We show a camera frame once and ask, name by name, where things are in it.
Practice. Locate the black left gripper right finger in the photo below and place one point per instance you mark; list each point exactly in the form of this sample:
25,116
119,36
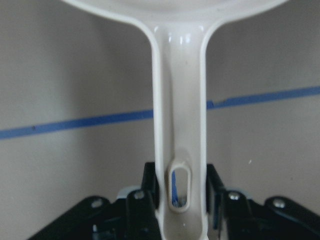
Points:
214,189

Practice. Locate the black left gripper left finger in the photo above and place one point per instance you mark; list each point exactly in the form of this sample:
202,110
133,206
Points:
150,182

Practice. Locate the white plastic dustpan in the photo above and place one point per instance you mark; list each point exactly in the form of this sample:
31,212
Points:
179,32

